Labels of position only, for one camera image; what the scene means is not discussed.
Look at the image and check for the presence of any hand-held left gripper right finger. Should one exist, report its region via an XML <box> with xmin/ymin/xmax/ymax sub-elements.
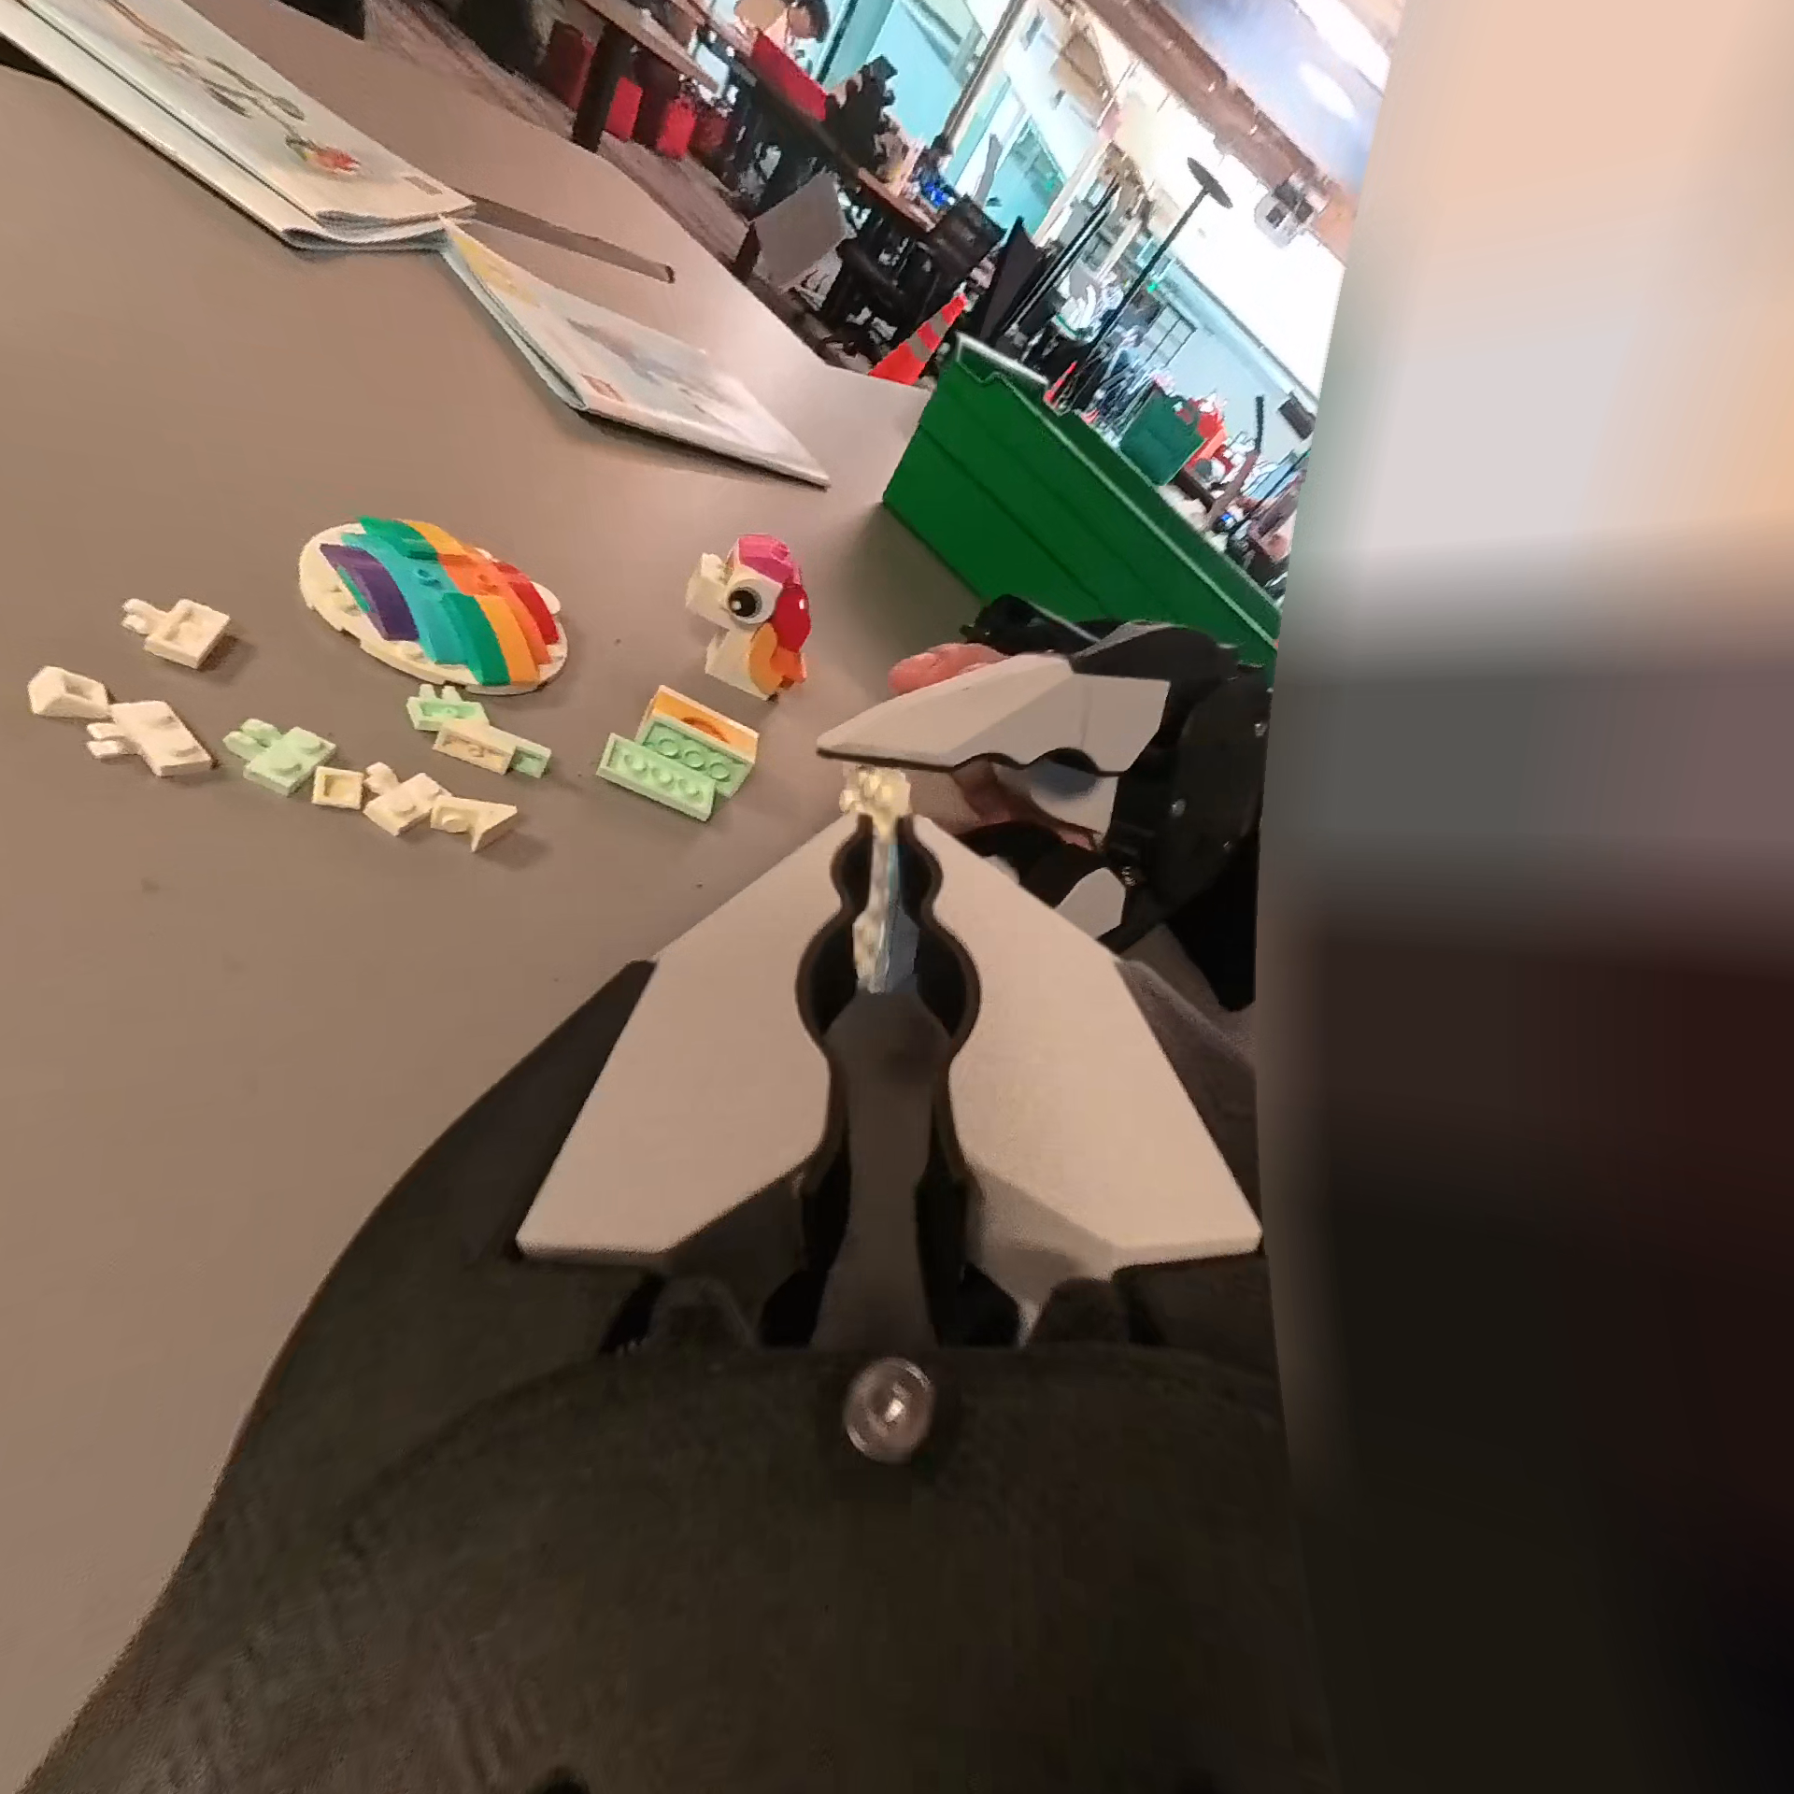
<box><xmin>909</xmin><ymin>813</ymin><xmax>1266</xmax><ymax>1336</ymax></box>

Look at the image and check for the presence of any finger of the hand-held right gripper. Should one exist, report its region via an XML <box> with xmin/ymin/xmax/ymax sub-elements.
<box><xmin>816</xmin><ymin>651</ymin><xmax>1123</xmax><ymax>774</ymax></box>

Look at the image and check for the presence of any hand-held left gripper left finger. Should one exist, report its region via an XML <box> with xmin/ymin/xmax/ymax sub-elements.
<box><xmin>515</xmin><ymin>815</ymin><xmax>850</xmax><ymax>1273</ymax></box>

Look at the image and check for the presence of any light blue lego piece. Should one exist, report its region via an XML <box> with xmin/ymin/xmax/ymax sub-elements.
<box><xmin>838</xmin><ymin>764</ymin><xmax>917</xmax><ymax>998</ymax></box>

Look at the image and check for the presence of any orange white lego brick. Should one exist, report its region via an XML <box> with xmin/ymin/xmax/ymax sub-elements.
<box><xmin>638</xmin><ymin>683</ymin><xmax>763</xmax><ymax>766</ymax></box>

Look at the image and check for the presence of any light green lego plate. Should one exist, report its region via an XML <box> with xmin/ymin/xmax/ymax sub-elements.
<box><xmin>598</xmin><ymin>728</ymin><xmax>747</xmax><ymax>827</ymax></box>

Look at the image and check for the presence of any white lego stud plate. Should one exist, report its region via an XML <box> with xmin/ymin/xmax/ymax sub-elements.
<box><xmin>363</xmin><ymin>760</ymin><xmax>452</xmax><ymax>841</ymax></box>

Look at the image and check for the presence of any white and green lego plate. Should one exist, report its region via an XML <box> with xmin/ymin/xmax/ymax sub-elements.
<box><xmin>434</xmin><ymin>720</ymin><xmax>555</xmax><ymax>780</ymax></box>

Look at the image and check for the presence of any lego instruction booklet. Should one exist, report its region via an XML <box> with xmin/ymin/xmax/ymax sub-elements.
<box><xmin>0</xmin><ymin>0</ymin><xmax>480</xmax><ymax>255</ymax></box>
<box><xmin>442</xmin><ymin>223</ymin><xmax>832</xmax><ymax>491</ymax></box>

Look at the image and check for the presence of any rainbow lego model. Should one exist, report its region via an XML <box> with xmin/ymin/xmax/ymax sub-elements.
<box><xmin>297</xmin><ymin>514</ymin><xmax>575</xmax><ymax>697</ymax></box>

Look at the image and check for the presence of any white lego clip plate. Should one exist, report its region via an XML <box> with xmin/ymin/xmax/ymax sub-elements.
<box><xmin>121</xmin><ymin>596</ymin><xmax>234</xmax><ymax>669</ymax></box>
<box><xmin>87</xmin><ymin>697</ymin><xmax>216</xmax><ymax>778</ymax></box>

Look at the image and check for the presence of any large green plastic bin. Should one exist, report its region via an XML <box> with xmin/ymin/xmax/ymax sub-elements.
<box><xmin>883</xmin><ymin>336</ymin><xmax>1283</xmax><ymax>689</ymax></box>

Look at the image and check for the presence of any brick unicorn head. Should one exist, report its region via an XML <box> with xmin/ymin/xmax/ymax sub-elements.
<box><xmin>683</xmin><ymin>532</ymin><xmax>816</xmax><ymax>701</ymax></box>

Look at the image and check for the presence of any small green plastic bin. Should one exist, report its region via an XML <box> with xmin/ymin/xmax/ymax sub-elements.
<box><xmin>1119</xmin><ymin>392</ymin><xmax>1210</xmax><ymax>487</ymax></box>

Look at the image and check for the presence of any orange traffic cone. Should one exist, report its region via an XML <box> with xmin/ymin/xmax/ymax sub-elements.
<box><xmin>870</xmin><ymin>291</ymin><xmax>973</xmax><ymax>388</ymax></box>

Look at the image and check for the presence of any black floor lamp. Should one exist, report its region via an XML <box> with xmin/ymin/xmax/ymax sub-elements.
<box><xmin>1121</xmin><ymin>154</ymin><xmax>1224</xmax><ymax>421</ymax></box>

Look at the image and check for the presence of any light green lego bracket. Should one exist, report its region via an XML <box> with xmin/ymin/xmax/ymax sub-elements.
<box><xmin>224</xmin><ymin>716</ymin><xmax>339</xmax><ymax>798</ymax></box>

